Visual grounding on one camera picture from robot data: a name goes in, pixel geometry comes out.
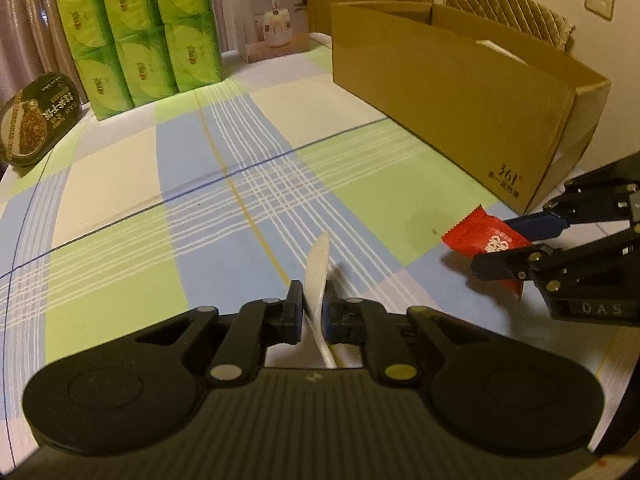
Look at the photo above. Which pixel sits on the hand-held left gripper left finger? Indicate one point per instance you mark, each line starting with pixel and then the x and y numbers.
pixel 298 310

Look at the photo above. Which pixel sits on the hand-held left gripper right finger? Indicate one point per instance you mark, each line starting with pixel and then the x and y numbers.
pixel 328 315

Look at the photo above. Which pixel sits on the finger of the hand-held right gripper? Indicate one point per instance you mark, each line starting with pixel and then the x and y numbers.
pixel 537 224
pixel 500 265

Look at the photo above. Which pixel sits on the red snack packet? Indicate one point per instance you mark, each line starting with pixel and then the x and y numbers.
pixel 480 234

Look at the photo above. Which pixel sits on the white packet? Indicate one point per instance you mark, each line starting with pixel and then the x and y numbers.
pixel 317 270

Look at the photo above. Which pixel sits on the brown cardboard box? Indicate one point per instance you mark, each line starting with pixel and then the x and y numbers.
pixel 450 110

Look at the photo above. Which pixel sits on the plaid cloth covered desktop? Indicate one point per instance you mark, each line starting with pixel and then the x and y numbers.
pixel 200 185

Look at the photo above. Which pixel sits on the white appliance carton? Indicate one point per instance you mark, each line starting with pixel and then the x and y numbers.
pixel 270 20

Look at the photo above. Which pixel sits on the green tissue multipack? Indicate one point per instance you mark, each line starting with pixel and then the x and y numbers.
pixel 140 35

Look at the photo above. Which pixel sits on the oval dark instant food bowl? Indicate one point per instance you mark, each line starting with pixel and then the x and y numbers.
pixel 35 120

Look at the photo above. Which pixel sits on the pinkish patterned curtain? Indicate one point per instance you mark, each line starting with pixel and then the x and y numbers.
pixel 27 15

